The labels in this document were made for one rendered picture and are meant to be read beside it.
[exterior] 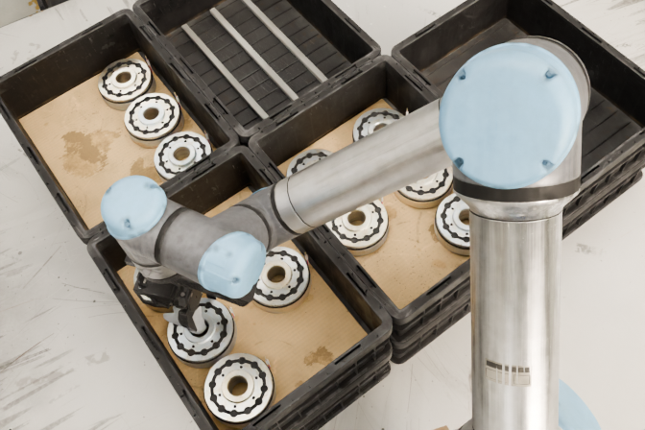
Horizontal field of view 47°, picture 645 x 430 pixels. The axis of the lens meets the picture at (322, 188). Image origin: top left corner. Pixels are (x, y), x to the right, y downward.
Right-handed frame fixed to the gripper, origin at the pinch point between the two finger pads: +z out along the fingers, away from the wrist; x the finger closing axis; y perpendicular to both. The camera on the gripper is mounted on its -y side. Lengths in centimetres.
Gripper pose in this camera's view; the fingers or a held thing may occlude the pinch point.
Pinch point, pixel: (209, 313)
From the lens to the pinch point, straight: 117.6
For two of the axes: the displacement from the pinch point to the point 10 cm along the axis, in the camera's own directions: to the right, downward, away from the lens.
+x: -2.5, 8.4, -4.7
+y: -9.6, -1.8, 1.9
